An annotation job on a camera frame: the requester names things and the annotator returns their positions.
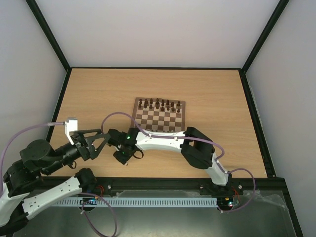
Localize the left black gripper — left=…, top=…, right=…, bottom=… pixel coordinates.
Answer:
left=44, top=128, right=113, bottom=174

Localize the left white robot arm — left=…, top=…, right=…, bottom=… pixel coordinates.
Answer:
left=0, top=129, right=109, bottom=236

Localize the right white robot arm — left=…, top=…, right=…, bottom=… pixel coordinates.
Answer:
left=88, top=127, right=233, bottom=194

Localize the wooden chess board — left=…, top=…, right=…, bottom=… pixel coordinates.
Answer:
left=131, top=97, right=186, bottom=132

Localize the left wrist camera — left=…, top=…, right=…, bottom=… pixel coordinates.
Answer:
left=64, top=118, right=78, bottom=145

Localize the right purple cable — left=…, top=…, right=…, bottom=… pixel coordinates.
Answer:
left=101, top=112, right=257, bottom=214

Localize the purple cable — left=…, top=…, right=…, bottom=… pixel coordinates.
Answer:
left=0, top=121, right=119, bottom=237
left=101, top=112, right=257, bottom=214

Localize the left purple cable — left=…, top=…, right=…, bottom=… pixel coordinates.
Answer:
left=0, top=121, right=119, bottom=237

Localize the black enclosure frame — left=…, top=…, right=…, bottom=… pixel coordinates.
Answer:
left=4, top=0, right=304, bottom=237

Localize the white slotted cable duct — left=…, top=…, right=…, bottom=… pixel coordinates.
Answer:
left=53, top=197, right=218, bottom=208

